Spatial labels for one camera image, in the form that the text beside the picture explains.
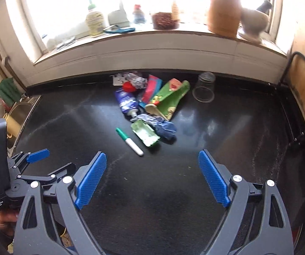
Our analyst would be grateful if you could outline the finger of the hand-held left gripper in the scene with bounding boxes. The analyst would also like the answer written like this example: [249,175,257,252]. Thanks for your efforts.
[7,149,50,176]
[17,164,77,190]

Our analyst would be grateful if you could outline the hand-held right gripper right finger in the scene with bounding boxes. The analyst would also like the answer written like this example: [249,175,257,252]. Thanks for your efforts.
[198,149,294,255]

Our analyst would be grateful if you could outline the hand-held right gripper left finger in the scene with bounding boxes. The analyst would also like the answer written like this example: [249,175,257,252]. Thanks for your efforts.
[14,151,108,255]

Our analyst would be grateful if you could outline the white printed blister pack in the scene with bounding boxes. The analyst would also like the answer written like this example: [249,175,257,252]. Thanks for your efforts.
[112,73,135,86]

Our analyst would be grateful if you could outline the person's left hand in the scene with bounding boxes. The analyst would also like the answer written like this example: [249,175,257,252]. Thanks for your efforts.
[0,208,18,234]

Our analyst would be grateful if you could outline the metal sink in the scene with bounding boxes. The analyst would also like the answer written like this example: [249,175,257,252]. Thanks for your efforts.
[0,95,42,149]

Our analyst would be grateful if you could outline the green and white marker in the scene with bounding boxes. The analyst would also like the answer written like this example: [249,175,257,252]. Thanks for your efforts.
[116,127,144,157]

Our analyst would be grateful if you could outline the green cloth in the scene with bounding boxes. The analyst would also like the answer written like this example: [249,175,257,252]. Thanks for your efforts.
[0,78,23,109]

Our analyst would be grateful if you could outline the crumpled blue wrapper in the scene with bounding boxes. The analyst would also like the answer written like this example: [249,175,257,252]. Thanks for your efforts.
[136,114,177,141]

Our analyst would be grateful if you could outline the light green packet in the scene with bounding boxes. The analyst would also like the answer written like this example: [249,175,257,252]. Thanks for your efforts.
[131,119,160,147]

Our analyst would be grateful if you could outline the blue squeezed tube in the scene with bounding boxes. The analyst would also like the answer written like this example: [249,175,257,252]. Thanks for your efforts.
[115,88,139,123]

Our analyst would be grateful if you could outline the green snack bag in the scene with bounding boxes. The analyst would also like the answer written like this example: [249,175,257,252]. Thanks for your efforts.
[148,78,190,120]

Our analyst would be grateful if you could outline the clear plastic cup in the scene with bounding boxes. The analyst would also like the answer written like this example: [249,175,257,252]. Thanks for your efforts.
[192,72,217,103]

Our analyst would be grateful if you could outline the wooden spoon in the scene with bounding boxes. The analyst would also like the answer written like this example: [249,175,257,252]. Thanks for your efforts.
[145,104,167,120]

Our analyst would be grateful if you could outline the red and teal wrapper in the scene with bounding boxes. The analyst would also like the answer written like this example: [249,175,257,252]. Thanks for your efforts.
[139,74,166,108]

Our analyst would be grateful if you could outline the crumpled foil wrapper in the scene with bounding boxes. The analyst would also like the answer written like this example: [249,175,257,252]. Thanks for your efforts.
[127,72,146,89]

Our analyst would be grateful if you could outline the clear plastic wrapper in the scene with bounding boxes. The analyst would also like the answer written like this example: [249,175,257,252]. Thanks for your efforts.
[46,36,77,51]

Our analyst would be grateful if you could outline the window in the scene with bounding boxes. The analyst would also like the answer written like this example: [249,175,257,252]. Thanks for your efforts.
[5,0,294,65]

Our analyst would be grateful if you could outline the white labelled package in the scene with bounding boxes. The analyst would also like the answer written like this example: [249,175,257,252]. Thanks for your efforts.
[85,0,107,38]

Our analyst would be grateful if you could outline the small grey container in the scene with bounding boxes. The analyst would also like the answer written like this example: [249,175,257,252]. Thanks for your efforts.
[108,1,130,26]

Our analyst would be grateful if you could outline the white mortar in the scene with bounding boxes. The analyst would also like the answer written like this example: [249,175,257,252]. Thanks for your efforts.
[238,7,270,44]

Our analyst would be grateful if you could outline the tan ceramic utensil jar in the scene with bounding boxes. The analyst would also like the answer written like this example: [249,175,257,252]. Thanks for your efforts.
[207,0,242,38]

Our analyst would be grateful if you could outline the small blue bottle red cap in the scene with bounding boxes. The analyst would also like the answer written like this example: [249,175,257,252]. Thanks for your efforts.
[132,4,146,24]

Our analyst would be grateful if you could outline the beige ribbed cone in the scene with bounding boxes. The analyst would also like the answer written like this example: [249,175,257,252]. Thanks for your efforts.
[172,1,181,22]

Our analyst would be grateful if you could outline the grey pestle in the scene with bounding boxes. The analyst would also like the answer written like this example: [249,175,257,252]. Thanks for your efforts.
[256,0,273,13]

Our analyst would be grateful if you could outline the wooden chair black frame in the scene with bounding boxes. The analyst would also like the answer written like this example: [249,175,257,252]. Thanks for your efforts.
[278,51,305,152]

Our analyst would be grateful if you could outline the blue handled scissors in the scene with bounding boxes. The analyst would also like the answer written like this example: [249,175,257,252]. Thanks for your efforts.
[103,25,136,34]

